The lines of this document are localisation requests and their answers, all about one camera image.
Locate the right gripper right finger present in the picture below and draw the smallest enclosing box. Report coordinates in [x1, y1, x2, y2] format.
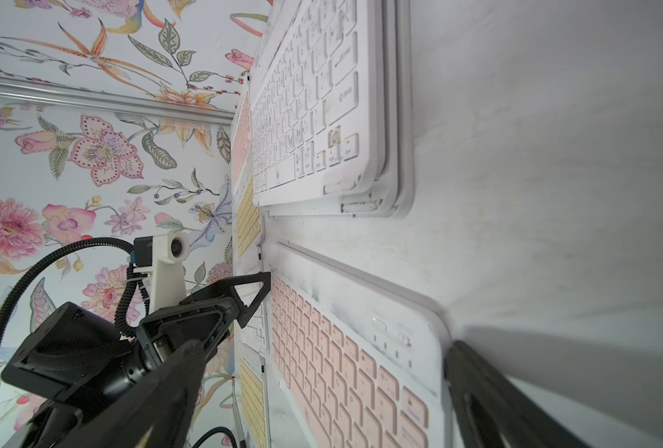
[444, 341, 586, 448]

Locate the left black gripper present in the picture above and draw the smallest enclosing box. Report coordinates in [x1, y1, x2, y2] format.
[2, 272, 272, 447]

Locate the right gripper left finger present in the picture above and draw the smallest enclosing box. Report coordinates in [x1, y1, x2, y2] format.
[58, 341, 206, 448]

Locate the pink keyboard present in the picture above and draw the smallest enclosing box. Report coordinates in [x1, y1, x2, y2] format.
[230, 90, 251, 192]
[263, 243, 454, 447]

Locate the yellow keyboard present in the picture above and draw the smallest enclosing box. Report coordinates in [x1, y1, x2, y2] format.
[255, 1, 415, 218]
[236, 358, 270, 448]
[232, 175, 262, 261]

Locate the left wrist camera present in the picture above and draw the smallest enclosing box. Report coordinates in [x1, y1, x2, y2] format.
[131, 231, 190, 312]

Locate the left black cable bundle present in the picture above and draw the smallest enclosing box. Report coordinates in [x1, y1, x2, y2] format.
[0, 236, 153, 448]

